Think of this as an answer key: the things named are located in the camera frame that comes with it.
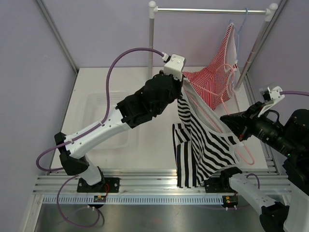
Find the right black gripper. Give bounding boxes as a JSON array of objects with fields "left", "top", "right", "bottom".
[{"left": 221, "top": 100, "right": 301, "bottom": 156}]

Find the pink plastic hanger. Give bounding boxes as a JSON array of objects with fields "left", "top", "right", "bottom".
[{"left": 184, "top": 63, "right": 255, "bottom": 166}]

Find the black white striped tank top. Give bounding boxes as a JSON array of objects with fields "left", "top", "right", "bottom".
[{"left": 172, "top": 82, "right": 243, "bottom": 188}]

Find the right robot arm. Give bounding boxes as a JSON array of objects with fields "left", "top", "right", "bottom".
[{"left": 205, "top": 102, "right": 309, "bottom": 232}]

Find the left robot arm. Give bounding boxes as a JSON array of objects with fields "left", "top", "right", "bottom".
[{"left": 55, "top": 71, "right": 183, "bottom": 192}]

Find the red white striped tank top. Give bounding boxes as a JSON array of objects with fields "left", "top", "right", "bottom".
[{"left": 183, "top": 23, "right": 238, "bottom": 110}]

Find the blue plastic hanger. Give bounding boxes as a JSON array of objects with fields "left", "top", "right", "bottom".
[{"left": 234, "top": 7, "right": 249, "bottom": 60}]

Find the clear plastic basket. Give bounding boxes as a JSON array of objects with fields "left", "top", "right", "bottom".
[{"left": 80, "top": 91, "right": 130, "bottom": 150}]

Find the white metal clothes rack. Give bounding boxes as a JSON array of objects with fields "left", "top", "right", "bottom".
[{"left": 148, "top": 1, "right": 279, "bottom": 91}]

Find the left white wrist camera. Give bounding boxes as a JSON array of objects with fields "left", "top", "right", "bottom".
[{"left": 162, "top": 53, "right": 186, "bottom": 82}]

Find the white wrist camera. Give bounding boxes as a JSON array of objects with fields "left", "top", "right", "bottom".
[
  {"left": 162, "top": 53, "right": 186, "bottom": 82},
  {"left": 259, "top": 85, "right": 285, "bottom": 110}
]

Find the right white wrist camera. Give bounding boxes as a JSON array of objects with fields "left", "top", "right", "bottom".
[{"left": 259, "top": 85, "right": 285, "bottom": 110}]

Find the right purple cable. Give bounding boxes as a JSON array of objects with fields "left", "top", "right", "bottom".
[{"left": 280, "top": 90, "right": 309, "bottom": 96}]

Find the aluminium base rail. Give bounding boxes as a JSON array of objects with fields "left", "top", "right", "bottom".
[{"left": 33, "top": 169, "right": 291, "bottom": 195}]

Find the right aluminium frame post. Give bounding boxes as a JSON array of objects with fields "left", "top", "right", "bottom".
[{"left": 247, "top": 0, "right": 290, "bottom": 71}]

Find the aluminium frame post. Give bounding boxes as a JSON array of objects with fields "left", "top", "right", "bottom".
[
  {"left": 247, "top": 0, "right": 290, "bottom": 71},
  {"left": 34, "top": 0, "right": 79, "bottom": 75}
]

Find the white slotted cable duct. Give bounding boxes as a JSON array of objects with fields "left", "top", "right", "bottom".
[{"left": 43, "top": 195, "right": 223, "bottom": 205}]

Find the left aluminium frame post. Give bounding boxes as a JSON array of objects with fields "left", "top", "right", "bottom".
[{"left": 34, "top": 0, "right": 79, "bottom": 75}]

